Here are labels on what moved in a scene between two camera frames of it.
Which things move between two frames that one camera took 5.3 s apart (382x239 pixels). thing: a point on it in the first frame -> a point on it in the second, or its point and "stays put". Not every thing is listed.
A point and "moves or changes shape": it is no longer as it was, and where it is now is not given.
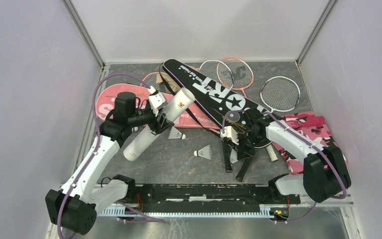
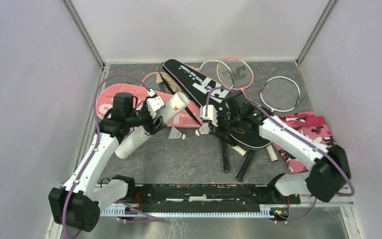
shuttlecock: (174, 134) stays put
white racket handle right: (272, 155) stays put
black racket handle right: (243, 169) stays put
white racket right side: (280, 93) stays put
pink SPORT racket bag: (195, 117) stays put
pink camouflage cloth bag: (313, 127) stays put
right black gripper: (243, 152) -> (218, 130)
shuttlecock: (205, 152) -> (203, 129)
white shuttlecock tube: (180, 102) moves or changes shape
